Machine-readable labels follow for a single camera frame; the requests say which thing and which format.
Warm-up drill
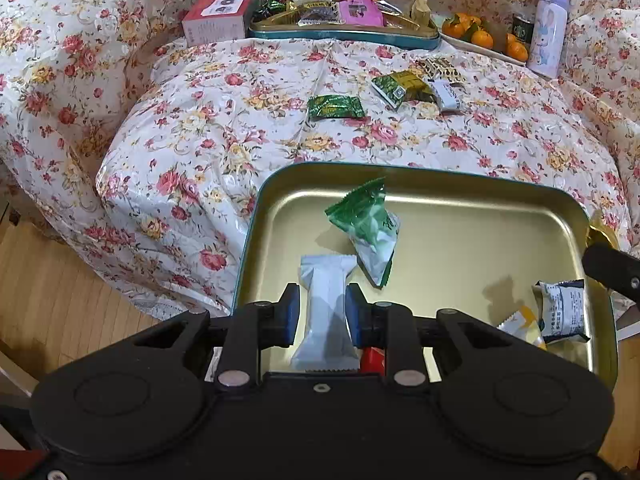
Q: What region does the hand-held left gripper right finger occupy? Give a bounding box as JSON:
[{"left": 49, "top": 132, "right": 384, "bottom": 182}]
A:
[{"left": 345, "top": 282, "right": 507, "bottom": 391}]

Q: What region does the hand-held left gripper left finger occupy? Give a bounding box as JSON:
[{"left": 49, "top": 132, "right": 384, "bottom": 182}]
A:
[{"left": 132, "top": 282, "right": 301, "bottom": 391}]

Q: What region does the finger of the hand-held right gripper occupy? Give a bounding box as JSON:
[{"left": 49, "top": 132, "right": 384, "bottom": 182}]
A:
[{"left": 581, "top": 243, "right": 640, "bottom": 307}]

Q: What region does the plain white snack packet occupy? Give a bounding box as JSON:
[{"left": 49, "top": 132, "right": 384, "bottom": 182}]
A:
[{"left": 290, "top": 254, "right": 361, "bottom": 374}]

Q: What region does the thin red white packet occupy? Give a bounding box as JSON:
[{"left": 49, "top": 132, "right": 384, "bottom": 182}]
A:
[{"left": 208, "top": 346, "right": 387, "bottom": 382}]

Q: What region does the white black snack packet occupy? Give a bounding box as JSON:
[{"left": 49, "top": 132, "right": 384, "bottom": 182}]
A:
[{"left": 532, "top": 279, "right": 592, "bottom": 345}]

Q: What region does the green white snack packet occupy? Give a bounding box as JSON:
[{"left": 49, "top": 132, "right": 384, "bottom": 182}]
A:
[{"left": 325, "top": 177, "right": 402, "bottom": 290}]

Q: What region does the silver yellow snack packet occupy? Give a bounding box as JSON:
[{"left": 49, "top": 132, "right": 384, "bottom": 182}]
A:
[{"left": 496, "top": 306, "right": 549, "bottom": 352}]

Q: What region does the gold tin tray teal rim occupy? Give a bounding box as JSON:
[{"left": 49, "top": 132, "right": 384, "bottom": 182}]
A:
[{"left": 231, "top": 162, "right": 619, "bottom": 392}]

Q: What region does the teal tin with snacks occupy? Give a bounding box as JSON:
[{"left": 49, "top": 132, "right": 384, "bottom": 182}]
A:
[{"left": 248, "top": 0, "right": 441, "bottom": 52}]

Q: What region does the floral table cover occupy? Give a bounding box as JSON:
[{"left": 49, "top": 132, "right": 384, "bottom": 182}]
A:
[{"left": 95, "top": 35, "right": 631, "bottom": 321}]

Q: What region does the dark green snack packet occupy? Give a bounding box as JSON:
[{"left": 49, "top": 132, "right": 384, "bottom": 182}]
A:
[{"left": 307, "top": 94, "right": 366, "bottom": 121}]

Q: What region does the green gold snack packet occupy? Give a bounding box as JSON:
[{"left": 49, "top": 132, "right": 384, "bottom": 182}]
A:
[{"left": 371, "top": 71, "right": 437, "bottom": 111}]

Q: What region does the small white snack packet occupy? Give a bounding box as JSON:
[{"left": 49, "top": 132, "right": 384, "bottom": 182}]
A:
[{"left": 430, "top": 79, "right": 467, "bottom": 114}]

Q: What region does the lavender white bottle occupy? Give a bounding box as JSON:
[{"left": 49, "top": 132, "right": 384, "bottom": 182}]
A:
[{"left": 527, "top": 0, "right": 570, "bottom": 80}]

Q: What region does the white fruit plate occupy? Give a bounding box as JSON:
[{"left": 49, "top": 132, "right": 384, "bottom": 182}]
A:
[{"left": 438, "top": 24, "right": 530, "bottom": 67}]

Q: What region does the dark green cup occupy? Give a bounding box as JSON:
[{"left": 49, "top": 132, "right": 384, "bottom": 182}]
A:
[{"left": 512, "top": 14, "right": 536, "bottom": 45}]

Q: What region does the brown patterned snack packet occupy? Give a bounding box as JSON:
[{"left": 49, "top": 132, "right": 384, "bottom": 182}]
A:
[{"left": 414, "top": 57, "right": 466, "bottom": 84}]

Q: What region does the brown kiwi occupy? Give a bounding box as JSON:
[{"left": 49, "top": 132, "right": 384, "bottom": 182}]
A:
[{"left": 481, "top": 17, "right": 509, "bottom": 52}]

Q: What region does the pink snack packet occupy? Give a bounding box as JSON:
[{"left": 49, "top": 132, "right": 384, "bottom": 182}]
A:
[{"left": 339, "top": 0, "right": 389, "bottom": 29}]

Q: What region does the dark striped snack packet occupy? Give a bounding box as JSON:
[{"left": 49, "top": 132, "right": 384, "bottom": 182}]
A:
[{"left": 298, "top": 4, "right": 347, "bottom": 27}]

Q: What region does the red white cardboard box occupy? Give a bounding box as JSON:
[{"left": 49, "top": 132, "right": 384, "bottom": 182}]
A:
[{"left": 181, "top": 0, "right": 261, "bottom": 47}]

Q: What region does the red object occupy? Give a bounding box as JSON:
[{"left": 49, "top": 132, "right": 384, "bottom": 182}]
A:
[{"left": 0, "top": 447, "right": 47, "bottom": 480}]

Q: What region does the beige paper packet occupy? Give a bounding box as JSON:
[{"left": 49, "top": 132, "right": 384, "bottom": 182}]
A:
[{"left": 409, "top": 0, "right": 433, "bottom": 27}]

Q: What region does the floral sofa cover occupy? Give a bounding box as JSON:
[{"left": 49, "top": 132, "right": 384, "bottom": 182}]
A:
[{"left": 0, "top": 0, "right": 640, "bottom": 246}]

